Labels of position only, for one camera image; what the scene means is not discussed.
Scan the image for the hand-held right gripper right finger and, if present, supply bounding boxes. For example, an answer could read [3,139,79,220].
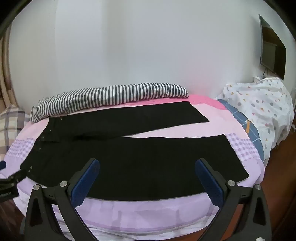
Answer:
[195,158,272,241]

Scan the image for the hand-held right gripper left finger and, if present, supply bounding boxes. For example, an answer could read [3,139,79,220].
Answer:
[20,158,100,241]

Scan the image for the black pants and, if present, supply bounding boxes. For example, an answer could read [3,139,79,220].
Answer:
[20,101,250,202]

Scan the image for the beige plaid pillow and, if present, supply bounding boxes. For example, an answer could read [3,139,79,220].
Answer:
[0,104,31,154]

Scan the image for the pink purple patchwork bedsheet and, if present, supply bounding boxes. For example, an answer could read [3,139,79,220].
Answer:
[6,94,265,241]

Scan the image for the blue checked cloth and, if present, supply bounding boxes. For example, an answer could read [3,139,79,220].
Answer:
[217,99,266,160]

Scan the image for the grey white striped blanket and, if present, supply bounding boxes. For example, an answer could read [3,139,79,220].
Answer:
[30,82,189,123]

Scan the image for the white quilt with coloured shapes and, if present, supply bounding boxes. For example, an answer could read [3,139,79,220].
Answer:
[215,77,295,163]

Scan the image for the beige wooden frame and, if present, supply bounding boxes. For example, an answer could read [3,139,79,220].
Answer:
[0,28,13,112]

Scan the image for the black wall television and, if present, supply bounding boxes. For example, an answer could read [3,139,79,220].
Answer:
[258,14,287,80]

